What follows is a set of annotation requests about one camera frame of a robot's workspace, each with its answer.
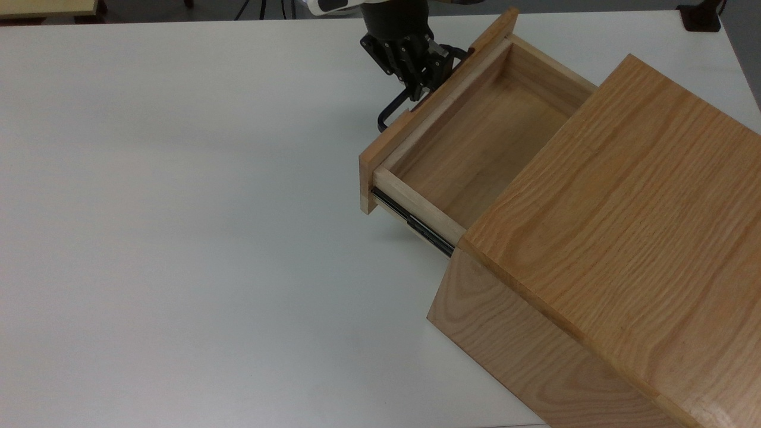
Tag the wooden sliding drawer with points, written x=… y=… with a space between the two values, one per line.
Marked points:
x=475 y=148

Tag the metal drawer slide rail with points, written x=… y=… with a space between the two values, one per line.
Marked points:
x=416 y=224

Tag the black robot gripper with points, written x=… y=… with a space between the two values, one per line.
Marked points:
x=395 y=18

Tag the black table clamp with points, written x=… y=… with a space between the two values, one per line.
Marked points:
x=701 y=16

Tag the light wooden desk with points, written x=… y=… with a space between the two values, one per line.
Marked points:
x=47 y=7

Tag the light wooden drawer cabinet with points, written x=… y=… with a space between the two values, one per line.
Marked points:
x=624 y=226

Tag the black tripod legs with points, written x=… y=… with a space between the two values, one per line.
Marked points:
x=262 y=7

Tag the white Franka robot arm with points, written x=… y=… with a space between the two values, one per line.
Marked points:
x=333 y=5

